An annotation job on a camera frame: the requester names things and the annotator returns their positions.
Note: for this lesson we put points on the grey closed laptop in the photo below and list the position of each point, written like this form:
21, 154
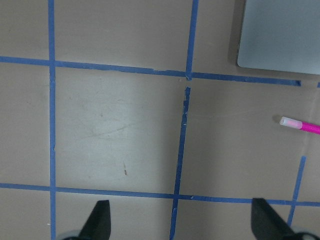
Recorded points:
280, 35

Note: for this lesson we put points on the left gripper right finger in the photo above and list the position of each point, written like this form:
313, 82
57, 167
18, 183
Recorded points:
266, 224

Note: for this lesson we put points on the pink marker pen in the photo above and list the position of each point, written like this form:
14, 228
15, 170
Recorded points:
300, 125

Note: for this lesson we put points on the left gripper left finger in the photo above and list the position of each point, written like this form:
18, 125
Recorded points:
98, 224

